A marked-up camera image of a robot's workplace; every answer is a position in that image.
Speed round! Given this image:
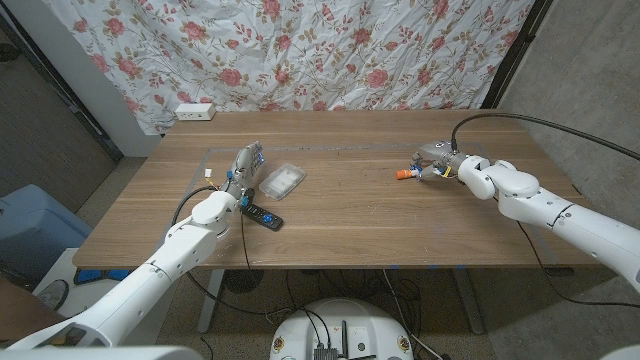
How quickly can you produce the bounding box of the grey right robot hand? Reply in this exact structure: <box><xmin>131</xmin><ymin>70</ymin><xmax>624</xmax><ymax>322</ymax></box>
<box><xmin>410</xmin><ymin>140</ymin><xmax>469</xmax><ymax>182</ymax></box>

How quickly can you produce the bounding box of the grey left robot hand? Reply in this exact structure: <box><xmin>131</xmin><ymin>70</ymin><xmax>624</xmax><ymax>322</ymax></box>
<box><xmin>223</xmin><ymin>140</ymin><xmax>266</xmax><ymax>207</ymax></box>

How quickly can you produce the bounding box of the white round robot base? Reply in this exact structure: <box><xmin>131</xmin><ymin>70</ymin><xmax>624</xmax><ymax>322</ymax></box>
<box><xmin>269</xmin><ymin>298</ymin><xmax>415</xmax><ymax>360</ymax></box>

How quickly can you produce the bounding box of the clear plastic clamshell container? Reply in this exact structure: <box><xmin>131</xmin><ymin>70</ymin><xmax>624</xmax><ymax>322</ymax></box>
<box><xmin>258</xmin><ymin>162</ymin><xmax>307</xmax><ymax>202</ymax></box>

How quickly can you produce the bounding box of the black TV remote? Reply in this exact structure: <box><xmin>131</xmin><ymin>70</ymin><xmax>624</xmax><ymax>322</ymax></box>
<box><xmin>241</xmin><ymin>202</ymin><xmax>285</xmax><ymax>232</ymax></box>

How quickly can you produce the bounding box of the white power strip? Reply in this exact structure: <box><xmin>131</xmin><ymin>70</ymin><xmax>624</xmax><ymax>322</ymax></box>
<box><xmin>174</xmin><ymin>102</ymin><xmax>217</xmax><ymax>122</ymax></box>

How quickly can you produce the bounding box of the black round floor disc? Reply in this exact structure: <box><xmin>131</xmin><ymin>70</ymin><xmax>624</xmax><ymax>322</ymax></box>
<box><xmin>222</xmin><ymin>268</ymin><xmax>265</xmax><ymax>294</ymax></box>

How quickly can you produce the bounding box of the black backdrop stand pole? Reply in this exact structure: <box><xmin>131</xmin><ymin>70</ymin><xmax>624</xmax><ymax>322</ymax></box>
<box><xmin>479</xmin><ymin>0</ymin><xmax>555</xmax><ymax>110</ymax></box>

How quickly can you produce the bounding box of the floral backdrop cloth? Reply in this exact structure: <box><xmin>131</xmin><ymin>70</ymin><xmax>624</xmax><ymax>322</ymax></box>
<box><xmin>42</xmin><ymin>0</ymin><xmax>536</xmax><ymax>136</ymax></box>

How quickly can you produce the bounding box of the white table leg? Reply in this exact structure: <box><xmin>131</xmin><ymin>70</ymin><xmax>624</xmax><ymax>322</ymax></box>
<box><xmin>198</xmin><ymin>268</ymin><xmax>226</xmax><ymax>334</ymax></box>

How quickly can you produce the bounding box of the grey table leg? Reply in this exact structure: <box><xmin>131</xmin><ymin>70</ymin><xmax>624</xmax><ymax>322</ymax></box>
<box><xmin>452</xmin><ymin>267</ymin><xmax>485</xmax><ymax>335</ymax></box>

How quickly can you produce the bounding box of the blue plastic bin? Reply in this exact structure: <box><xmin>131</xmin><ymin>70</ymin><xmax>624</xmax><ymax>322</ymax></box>
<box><xmin>0</xmin><ymin>183</ymin><xmax>94</xmax><ymax>276</ymax></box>

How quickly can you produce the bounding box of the grey black sneaker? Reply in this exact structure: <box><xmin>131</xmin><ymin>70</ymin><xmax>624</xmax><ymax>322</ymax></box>
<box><xmin>34</xmin><ymin>278</ymin><xmax>71</xmax><ymax>311</ymax></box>

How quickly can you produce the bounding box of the person's leg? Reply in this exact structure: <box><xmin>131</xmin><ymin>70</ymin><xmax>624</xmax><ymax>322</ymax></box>
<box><xmin>0</xmin><ymin>277</ymin><xmax>64</xmax><ymax>344</ymax></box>

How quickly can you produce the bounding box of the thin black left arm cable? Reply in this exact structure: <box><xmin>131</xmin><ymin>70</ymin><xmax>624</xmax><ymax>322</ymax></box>
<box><xmin>239</xmin><ymin>212</ymin><xmax>261</xmax><ymax>291</ymax></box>

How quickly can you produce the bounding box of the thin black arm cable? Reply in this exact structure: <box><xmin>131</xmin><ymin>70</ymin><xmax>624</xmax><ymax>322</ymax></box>
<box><xmin>514</xmin><ymin>219</ymin><xmax>640</xmax><ymax>309</ymax></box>
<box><xmin>239</xmin><ymin>212</ymin><xmax>261</xmax><ymax>291</ymax></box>

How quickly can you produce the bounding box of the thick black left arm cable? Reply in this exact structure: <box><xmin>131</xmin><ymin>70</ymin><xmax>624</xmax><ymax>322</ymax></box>
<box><xmin>171</xmin><ymin>185</ymin><xmax>294</xmax><ymax>316</ymax></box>

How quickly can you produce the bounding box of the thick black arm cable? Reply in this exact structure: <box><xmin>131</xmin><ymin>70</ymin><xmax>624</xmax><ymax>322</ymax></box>
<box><xmin>449</xmin><ymin>112</ymin><xmax>640</xmax><ymax>162</ymax></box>
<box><xmin>171</xmin><ymin>185</ymin><xmax>294</xmax><ymax>316</ymax></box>

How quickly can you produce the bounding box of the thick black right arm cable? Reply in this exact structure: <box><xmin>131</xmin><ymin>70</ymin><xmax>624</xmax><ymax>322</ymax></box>
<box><xmin>449</xmin><ymin>112</ymin><xmax>640</xmax><ymax>162</ymax></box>

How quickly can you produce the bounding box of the black door frame strip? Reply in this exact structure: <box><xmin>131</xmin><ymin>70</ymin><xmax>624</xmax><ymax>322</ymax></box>
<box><xmin>0</xmin><ymin>9</ymin><xmax>124</xmax><ymax>161</ymax></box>

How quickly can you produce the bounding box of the white floor cable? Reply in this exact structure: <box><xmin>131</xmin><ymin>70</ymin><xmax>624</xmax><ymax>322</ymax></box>
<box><xmin>382</xmin><ymin>269</ymin><xmax>444</xmax><ymax>360</ymax></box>

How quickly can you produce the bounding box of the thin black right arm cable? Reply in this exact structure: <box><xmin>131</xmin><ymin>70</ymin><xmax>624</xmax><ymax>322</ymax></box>
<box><xmin>514</xmin><ymin>219</ymin><xmax>640</xmax><ymax>309</ymax></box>

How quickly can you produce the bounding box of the black base cable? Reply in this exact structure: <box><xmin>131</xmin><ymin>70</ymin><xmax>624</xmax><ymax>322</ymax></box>
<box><xmin>284</xmin><ymin>269</ymin><xmax>331</xmax><ymax>351</ymax></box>

